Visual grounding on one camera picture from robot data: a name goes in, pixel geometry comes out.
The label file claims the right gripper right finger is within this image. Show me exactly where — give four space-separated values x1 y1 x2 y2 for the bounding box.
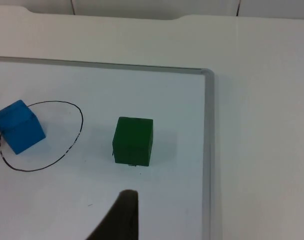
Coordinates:
86 189 139 240

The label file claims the blue cube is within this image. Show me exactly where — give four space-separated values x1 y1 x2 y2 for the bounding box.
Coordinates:
0 99 46 155

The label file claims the grey-framed whiteboard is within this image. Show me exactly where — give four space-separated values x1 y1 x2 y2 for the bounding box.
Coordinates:
0 55 215 240

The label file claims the green cube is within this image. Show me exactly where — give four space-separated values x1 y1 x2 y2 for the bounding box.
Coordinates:
111 116 154 167

